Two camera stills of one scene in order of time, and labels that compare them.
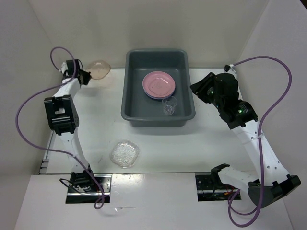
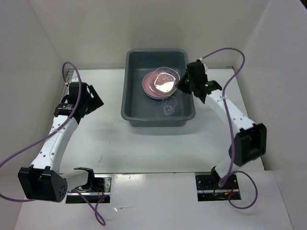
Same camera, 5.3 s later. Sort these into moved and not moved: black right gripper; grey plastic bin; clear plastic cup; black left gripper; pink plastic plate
Moved: black right gripper; black left gripper
Not moved: grey plastic bin; pink plastic plate; clear plastic cup
